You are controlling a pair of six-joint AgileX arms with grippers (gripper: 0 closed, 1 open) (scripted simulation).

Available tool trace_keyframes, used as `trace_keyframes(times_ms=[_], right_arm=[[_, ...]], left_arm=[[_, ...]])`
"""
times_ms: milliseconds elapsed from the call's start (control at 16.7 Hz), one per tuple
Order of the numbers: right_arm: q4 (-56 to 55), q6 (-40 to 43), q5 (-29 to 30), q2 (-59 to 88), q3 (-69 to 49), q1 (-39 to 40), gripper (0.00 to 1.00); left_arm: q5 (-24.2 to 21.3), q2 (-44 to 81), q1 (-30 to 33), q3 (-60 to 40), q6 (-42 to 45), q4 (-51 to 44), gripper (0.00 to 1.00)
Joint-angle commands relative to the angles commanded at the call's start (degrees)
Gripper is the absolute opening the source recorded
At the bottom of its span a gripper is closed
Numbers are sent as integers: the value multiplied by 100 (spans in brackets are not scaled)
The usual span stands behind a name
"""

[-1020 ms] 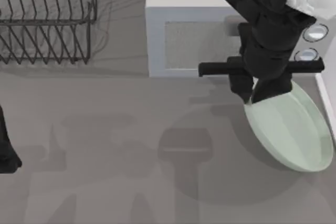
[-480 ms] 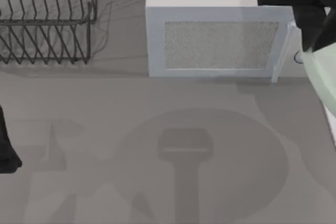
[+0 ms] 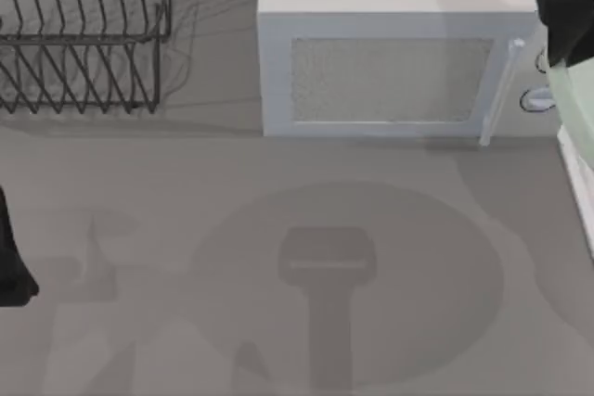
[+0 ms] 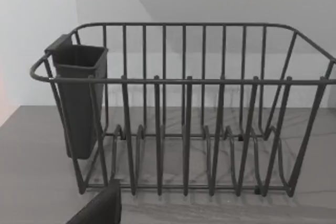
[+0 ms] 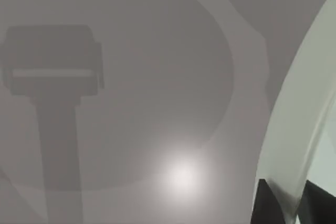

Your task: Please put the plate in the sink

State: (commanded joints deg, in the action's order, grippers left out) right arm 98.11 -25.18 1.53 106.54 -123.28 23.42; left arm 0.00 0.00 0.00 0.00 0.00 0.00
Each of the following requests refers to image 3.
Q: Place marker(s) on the pale green plate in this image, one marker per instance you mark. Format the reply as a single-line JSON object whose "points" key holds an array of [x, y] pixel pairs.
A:
{"points": [[577, 99]]}

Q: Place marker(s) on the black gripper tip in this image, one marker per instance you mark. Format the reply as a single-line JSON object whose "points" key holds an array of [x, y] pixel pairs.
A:
{"points": [[11, 271]]}

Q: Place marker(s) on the microwave door with window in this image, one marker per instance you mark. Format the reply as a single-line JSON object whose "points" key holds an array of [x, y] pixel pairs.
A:
{"points": [[276, 76]]}

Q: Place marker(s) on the round microwave knob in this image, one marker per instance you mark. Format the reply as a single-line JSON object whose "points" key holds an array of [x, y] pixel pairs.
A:
{"points": [[536, 100], [542, 62]]}

